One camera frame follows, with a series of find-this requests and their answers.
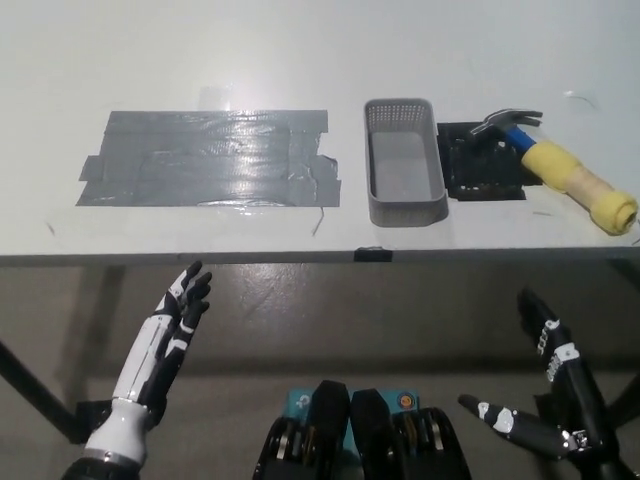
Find hammer with yellow handle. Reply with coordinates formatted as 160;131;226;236
468;108;640;236

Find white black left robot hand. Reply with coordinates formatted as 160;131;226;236
110;259;214;426

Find grey duct tape patch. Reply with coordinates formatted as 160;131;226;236
74;109;342;209

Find grey plastic basket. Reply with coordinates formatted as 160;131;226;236
363;97;450;227

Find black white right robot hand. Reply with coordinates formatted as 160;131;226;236
458;287;640;480

